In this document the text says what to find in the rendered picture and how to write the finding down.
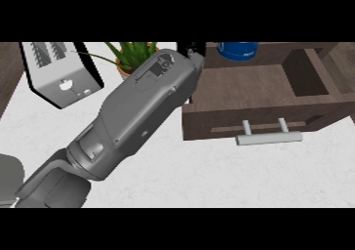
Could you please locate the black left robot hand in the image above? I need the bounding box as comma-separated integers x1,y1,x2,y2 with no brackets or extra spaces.
176,41,207,57

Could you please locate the blue can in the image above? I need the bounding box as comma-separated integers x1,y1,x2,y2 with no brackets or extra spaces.
216,41,260,63

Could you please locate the dark wooden open drawer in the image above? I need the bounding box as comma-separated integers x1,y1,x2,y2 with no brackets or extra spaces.
185,48,355,108

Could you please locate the dark wooden drawer cabinet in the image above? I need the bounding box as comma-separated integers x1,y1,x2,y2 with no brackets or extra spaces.
203,41,342,70

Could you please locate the dark wooden drawer front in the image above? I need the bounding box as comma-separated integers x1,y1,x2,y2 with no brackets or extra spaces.
181,93,355,142

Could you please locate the green aloe plant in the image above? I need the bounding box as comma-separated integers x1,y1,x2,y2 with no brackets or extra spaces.
71,41,160,71

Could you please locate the orange plant pot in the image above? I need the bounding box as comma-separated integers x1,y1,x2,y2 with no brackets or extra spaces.
114,58,139,81

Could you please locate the silver toaster with black sides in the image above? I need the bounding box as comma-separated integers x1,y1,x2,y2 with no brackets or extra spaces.
20,41,105,110

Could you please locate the pale grey bar handle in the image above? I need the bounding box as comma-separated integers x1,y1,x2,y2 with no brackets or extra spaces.
234,117,305,146

